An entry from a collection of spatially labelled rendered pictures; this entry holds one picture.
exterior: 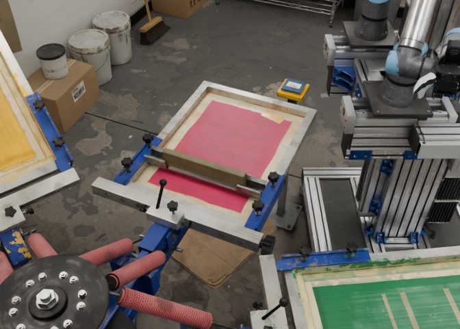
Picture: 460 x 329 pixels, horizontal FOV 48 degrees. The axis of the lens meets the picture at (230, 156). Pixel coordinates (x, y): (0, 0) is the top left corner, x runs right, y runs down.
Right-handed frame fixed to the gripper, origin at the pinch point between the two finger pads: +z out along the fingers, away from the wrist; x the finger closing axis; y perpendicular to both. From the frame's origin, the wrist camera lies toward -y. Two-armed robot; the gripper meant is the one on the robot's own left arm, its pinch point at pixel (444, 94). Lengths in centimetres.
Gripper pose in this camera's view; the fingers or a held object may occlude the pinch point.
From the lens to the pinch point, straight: 142.2
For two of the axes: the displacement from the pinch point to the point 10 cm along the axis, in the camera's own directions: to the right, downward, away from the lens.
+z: -4.0, 6.2, -6.7
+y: 1.2, 7.6, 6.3
